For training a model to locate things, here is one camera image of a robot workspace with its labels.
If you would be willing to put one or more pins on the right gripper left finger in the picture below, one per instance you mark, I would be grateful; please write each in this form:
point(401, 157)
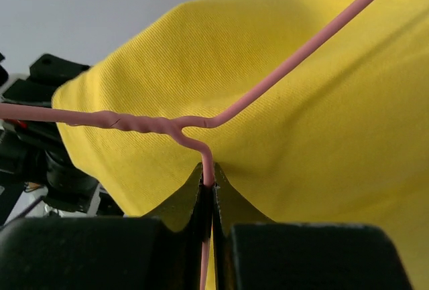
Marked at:
point(160, 250)

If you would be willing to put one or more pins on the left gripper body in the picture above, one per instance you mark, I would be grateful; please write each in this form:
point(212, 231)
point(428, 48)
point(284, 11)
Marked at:
point(46, 75)

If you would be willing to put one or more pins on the yellow trousers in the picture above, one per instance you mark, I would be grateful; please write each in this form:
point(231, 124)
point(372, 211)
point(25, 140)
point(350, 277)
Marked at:
point(342, 138)

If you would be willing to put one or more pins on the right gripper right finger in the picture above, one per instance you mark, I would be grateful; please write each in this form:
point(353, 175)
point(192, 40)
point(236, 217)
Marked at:
point(251, 251)

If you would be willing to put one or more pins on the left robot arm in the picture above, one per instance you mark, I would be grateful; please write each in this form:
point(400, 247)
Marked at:
point(32, 152)

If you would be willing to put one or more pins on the pink wire hanger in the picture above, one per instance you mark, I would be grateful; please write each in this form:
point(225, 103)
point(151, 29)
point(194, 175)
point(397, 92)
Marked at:
point(173, 127)

